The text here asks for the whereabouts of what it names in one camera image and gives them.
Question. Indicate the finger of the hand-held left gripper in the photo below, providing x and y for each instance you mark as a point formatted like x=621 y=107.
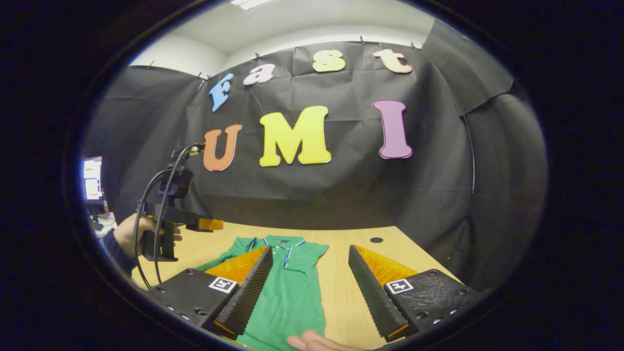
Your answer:
x=212 y=224

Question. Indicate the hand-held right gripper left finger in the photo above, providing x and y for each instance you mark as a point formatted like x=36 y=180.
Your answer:
x=251 y=292

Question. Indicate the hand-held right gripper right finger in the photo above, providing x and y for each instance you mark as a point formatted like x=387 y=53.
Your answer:
x=370 y=297

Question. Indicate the green T-shirt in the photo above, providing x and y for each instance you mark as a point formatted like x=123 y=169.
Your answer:
x=292 y=292

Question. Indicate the white side table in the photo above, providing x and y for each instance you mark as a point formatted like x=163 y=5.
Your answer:
x=105 y=226

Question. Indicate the red-capped bottle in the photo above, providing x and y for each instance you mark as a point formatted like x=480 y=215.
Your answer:
x=105 y=204

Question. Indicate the computer monitor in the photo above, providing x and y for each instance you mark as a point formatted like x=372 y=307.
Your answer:
x=92 y=180

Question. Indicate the black backdrop cloth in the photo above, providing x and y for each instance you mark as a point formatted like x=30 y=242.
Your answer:
x=341 y=190

